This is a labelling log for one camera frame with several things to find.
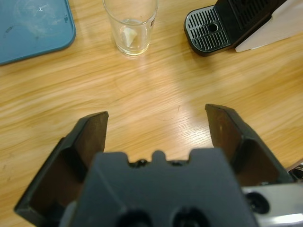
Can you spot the white capsule coffee machine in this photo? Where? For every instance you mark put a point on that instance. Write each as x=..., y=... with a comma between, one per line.
x=251, y=16

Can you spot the clear drinking glass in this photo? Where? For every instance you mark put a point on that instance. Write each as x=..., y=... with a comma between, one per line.
x=113, y=35

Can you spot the teal plastic tray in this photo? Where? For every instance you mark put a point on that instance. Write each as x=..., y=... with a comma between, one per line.
x=30, y=26

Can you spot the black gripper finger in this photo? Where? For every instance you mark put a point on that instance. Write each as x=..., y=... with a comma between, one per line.
x=71, y=153
x=236, y=142

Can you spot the small white paper scrap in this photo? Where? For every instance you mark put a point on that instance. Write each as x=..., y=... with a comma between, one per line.
x=129, y=36

